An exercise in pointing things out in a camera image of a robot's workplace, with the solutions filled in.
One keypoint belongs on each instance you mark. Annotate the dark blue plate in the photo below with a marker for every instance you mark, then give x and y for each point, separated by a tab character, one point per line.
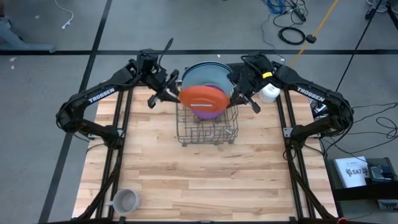
199	63

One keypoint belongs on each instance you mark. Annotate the grey furniture base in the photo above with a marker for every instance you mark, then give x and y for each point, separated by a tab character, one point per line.
31	47

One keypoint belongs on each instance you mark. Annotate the grey mug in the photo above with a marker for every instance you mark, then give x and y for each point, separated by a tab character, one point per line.
126	201

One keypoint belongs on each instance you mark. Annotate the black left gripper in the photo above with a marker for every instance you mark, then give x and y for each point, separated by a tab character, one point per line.
158	77

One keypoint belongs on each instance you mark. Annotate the black electronic device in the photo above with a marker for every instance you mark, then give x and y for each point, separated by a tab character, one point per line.
381	174

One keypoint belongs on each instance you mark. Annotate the light blue plate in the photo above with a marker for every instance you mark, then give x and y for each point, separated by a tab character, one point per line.
205	76

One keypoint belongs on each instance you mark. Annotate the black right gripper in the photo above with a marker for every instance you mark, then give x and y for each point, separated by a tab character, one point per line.
258	77

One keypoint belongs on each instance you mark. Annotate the black power strip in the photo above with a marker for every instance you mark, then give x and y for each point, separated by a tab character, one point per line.
300	15

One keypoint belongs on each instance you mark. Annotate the red stop button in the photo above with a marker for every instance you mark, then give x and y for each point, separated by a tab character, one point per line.
342	221

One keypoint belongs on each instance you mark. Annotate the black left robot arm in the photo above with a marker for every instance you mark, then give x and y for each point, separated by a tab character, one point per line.
93	95

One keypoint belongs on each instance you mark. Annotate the black side cart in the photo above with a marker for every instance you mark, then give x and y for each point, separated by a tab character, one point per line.
357	194

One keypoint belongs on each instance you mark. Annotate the black metal table frame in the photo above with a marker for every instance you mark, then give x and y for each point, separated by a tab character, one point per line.
116	158

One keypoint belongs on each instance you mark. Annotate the black perforated floor grate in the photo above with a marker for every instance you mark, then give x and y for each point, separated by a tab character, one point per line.
236	69

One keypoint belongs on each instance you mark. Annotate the white printed booklet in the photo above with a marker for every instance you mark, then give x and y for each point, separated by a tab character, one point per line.
351	172

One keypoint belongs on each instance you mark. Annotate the white mug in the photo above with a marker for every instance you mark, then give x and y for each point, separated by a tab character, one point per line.
270	95

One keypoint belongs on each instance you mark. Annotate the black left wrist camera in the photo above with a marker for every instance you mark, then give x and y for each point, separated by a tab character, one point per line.
148	57

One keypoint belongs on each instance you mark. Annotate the grey labelled box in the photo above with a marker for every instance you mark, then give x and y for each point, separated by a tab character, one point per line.
388	204

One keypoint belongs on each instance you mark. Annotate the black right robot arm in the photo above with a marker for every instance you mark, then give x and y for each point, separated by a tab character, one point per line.
311	93

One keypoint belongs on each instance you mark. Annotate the black tripod stand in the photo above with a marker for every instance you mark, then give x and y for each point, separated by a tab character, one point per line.
357	46

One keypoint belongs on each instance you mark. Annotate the yellow tape tag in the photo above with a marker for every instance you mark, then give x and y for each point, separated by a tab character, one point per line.
267	75

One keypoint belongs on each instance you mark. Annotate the orange plate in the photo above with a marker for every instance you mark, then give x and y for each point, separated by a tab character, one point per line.
202	98

